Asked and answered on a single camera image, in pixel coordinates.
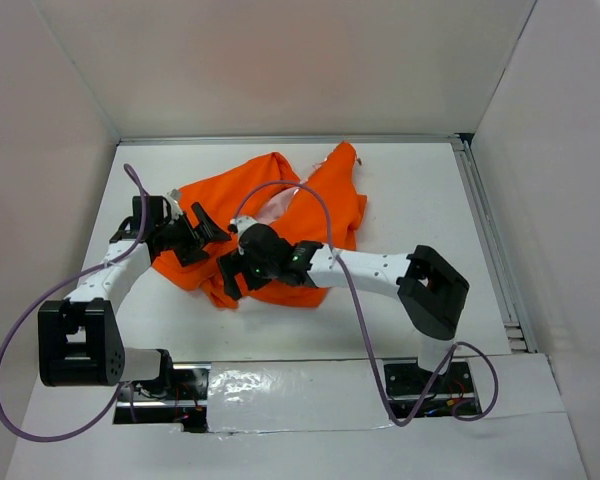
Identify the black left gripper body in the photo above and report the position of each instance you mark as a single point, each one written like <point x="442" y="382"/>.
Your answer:
<point x="178" y="234"/>

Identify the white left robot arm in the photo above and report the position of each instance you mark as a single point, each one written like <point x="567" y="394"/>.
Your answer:
<point x="79" y="341"/>

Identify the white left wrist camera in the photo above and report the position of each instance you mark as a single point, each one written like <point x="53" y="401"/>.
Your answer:
<point x="173" y="197"/>

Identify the orange jacket with pink lining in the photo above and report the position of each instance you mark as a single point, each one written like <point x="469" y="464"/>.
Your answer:
<point x="294" y="214"/>

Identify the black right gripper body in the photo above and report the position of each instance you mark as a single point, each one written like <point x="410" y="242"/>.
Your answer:
<point x="266" y="270"/>

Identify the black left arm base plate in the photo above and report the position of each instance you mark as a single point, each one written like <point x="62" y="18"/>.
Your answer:
<point x="180" y="401"/>

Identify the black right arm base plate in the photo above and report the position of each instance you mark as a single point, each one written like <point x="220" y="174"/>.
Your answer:
<point x="405" y="382"/>

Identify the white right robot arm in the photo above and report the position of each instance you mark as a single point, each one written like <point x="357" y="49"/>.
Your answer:
<point x="432" y="292"/>

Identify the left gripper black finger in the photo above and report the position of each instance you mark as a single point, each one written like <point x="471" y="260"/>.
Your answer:
<point x="187" y="256"/>
<point x="207" y="231"/>

